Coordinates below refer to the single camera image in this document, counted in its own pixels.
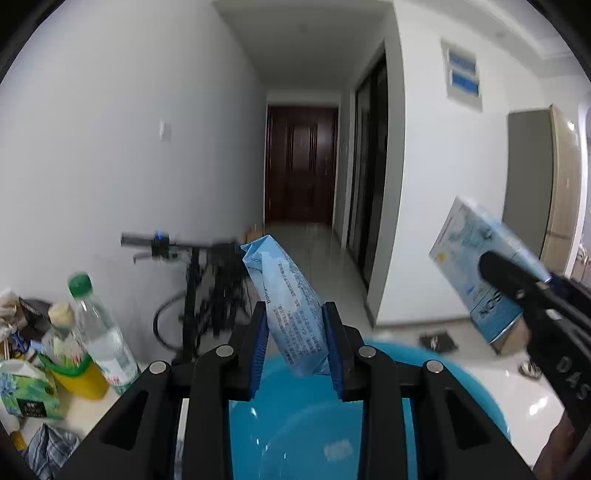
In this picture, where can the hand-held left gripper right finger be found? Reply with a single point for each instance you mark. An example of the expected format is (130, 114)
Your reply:
(333, 350)

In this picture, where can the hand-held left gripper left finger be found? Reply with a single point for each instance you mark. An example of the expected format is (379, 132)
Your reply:
(258, 350)

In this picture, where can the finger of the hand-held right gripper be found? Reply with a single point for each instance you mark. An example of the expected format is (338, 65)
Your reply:
(572, 293)
(503, 270)

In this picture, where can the light blue printed box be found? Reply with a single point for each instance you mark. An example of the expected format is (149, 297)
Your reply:
(466, 258)

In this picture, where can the light blue tissue packet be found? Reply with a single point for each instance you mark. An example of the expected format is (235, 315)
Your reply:
(286, 300)

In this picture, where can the blue plastic basin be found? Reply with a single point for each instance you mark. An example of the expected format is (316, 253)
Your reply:
(295, 438)

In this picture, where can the person's right hand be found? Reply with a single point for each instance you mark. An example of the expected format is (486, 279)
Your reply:
(558, 452)

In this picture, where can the grey sneaker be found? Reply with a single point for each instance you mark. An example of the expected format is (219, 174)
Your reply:
(530, 370)

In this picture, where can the beige refrigerator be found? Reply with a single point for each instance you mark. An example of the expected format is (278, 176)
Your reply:
(526, 184)

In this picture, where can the black electric bicycle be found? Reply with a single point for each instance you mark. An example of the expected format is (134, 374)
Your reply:
(191, 286)

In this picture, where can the brown paper bag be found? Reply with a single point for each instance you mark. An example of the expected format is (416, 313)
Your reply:
(255, 231)

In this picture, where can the green capped water bottle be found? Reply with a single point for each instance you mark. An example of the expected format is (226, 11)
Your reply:
(104, 341)

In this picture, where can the dark framed sliding glass door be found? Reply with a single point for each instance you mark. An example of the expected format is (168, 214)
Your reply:
(369, 184)

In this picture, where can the yellow plastic cup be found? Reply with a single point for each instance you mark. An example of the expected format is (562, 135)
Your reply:
(85, 383)

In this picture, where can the dark brown entrance door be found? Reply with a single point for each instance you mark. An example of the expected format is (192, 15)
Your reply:
(300, 175)

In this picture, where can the dark bag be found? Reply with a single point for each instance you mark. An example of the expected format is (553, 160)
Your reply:
(34, 318)

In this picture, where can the blue plaid cloth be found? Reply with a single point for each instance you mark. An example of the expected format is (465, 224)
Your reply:
(48, 450)

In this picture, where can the green floral tissue box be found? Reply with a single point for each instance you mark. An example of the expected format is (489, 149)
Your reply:
(27, 392)

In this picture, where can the wall electrical panel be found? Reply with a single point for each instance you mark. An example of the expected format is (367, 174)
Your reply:
(464, 83)

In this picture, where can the white wall switch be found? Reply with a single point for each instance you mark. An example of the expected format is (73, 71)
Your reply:
(165, 131)

